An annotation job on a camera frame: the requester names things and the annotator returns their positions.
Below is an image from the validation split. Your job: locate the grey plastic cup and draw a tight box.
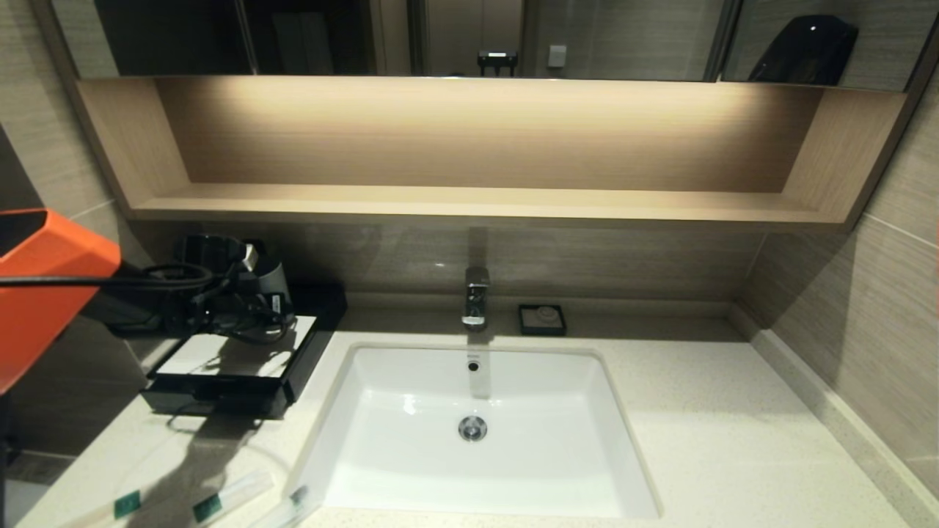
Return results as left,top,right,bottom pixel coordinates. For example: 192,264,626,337
253,260,295,317

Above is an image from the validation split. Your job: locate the white square plate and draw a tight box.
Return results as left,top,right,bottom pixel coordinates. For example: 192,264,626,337
158,315,318,380

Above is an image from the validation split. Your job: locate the black amenity box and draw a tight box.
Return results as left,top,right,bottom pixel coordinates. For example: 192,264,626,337
141,285,349,420

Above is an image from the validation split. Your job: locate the wrapped toothbrush with green label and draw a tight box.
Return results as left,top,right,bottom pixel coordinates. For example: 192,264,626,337
62,477,195,528
158,469,277,528

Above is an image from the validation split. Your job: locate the small item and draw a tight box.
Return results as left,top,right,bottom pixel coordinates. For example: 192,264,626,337
246,484,313,528

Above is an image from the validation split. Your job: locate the white ceramic sink basin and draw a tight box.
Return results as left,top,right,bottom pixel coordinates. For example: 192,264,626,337
293,343,661,520

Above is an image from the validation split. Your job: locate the chrome sink faucet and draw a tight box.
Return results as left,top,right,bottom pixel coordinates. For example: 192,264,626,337
461,267,491,329

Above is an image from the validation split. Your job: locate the black square soap dish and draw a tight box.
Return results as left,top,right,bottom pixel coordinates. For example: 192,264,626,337
518,305,567,338

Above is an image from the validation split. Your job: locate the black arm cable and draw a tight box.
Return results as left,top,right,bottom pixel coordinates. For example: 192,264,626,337
0,264,214,292

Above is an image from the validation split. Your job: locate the wooden wall shelf niche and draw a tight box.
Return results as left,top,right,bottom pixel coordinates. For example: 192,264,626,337
76,75,909,234

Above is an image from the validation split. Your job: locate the wall mirror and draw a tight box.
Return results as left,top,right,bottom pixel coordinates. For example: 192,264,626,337
51,0,939,92

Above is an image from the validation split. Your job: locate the black glossy wall dispenser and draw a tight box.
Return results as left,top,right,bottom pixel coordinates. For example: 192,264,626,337
748,16,859,86

